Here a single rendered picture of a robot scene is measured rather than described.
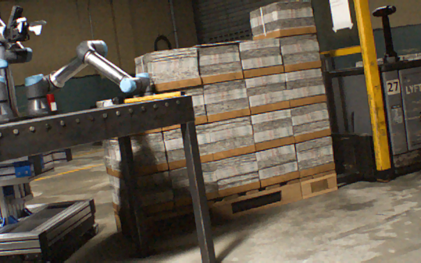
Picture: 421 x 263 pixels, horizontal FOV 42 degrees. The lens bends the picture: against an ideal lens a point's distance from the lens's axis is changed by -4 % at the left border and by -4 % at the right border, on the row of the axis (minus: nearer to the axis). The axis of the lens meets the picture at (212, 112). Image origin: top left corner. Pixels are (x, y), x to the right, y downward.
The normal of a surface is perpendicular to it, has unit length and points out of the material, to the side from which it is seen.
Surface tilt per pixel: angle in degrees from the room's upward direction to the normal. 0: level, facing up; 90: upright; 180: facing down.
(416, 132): 90
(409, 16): 90
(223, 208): 90
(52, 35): 90
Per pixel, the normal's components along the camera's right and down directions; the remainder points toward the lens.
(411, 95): 0.39, -0.01
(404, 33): -0.70, 0.15
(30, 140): 0.70, -0.07
